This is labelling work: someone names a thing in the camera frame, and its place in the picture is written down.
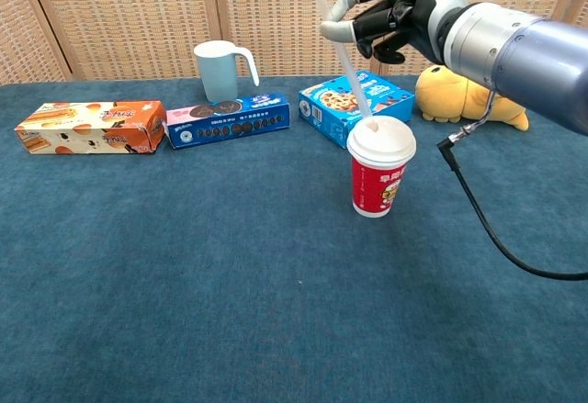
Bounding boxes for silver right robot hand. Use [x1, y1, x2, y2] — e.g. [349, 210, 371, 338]
[319, 0, 469, 66]

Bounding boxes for clear plastic drinking straw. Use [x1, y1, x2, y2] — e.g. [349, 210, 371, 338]
[308, 0, 379, 131]

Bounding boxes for red paper cup white lid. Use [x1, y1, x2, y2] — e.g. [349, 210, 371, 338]
[345, 116, 418, 219]

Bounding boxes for yellow plush toy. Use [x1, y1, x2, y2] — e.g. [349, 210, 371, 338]
[414, 64, 530, 132]

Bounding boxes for blue chocolate chip cookie box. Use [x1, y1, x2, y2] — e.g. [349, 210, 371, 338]
[298, 69, 416, 151]

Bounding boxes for blue sandwich cookie box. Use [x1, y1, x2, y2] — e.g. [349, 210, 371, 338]
[164, 92, 291, 151]

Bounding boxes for woven wooden folding screen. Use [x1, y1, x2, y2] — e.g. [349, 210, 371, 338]
[0, 0, 588, 85]

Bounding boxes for teal table cloth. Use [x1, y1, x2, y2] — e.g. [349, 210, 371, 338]
[0, 70, 588, 403]

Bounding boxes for orange biscuit box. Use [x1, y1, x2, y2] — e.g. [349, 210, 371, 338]
[14, 100, 167, 156]

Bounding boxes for pale blue mug white handle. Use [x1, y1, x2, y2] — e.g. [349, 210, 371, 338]
[192, 39, 261, 104]

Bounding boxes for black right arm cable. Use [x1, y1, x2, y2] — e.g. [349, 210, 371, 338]
[435, 90, 588, 282]

